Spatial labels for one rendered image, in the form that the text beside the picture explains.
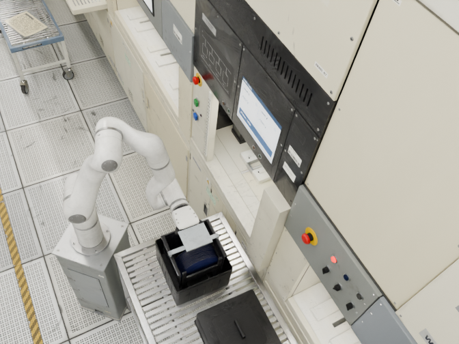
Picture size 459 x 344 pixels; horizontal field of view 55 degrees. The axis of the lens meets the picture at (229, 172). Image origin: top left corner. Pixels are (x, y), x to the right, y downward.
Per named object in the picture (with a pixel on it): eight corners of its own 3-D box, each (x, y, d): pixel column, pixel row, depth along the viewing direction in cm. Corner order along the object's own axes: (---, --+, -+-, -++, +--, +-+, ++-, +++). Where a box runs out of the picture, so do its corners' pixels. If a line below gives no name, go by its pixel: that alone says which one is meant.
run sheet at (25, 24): (1, 21, 358) (1, 19, 357) (27, 10, 370) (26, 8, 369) (24, 38, 348) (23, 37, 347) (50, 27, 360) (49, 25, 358)
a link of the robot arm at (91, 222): (70, 232, 199) (59, 204, 180) (72, 198, 210) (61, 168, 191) (98, 228, 202) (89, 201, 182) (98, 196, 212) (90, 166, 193)
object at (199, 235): (205, 239, 220) (210, 207, 195) (223, 274, 210) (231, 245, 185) (160, 256, 212) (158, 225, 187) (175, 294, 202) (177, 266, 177)
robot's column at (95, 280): (78, 307, 273) (50, 253, 212) (100, 267, 289) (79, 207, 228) (119, 322, 270) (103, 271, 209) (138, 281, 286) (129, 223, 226)
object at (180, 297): (206, 236, 225) (208, 220, 212) (229, 283, 212) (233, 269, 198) (155, 256, 216) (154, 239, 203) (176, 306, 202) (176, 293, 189)
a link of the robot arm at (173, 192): (165, 205, 192) (185, 195, 194) (155, 181, 199) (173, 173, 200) (169, 213, 199) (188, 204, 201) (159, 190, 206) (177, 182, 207)
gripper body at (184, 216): (190, 208, 200) (200, 228, 195) (169, 216, 197) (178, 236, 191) (190, 199, 194) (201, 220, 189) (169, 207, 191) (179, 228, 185)
